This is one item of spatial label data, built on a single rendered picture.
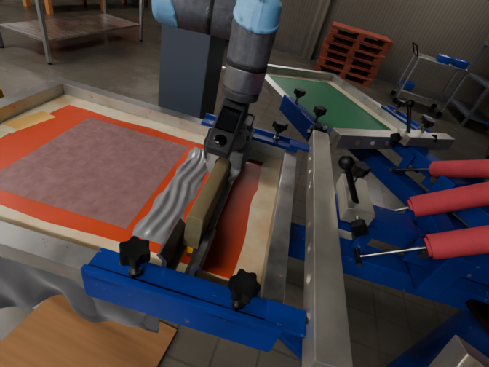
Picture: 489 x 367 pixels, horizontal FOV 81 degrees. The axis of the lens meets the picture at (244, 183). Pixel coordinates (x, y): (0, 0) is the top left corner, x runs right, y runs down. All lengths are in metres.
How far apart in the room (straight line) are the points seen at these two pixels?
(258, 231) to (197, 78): 0.67
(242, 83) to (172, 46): 0.64
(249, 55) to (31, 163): 0.53
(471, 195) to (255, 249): 0.47
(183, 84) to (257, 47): 0.67
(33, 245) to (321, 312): 0.44
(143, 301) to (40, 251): 0.18
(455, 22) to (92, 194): 7.54
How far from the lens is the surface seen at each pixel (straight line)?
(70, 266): 0.52
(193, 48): 1.10
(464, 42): 7.89
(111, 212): 0.63
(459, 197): 0.76
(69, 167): 0.76
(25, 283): 0.86
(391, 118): 1.56
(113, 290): 0.49
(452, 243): 0.67
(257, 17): 0.51
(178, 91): 1.17
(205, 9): 0.61
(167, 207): 0.63
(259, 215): 0.66
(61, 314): 1.61
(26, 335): 1.60
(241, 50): 0.52
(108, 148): 0.81
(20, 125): 0.93
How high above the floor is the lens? 1.40
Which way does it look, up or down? 37 degrees down
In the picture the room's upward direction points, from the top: 16 degrees clockwise
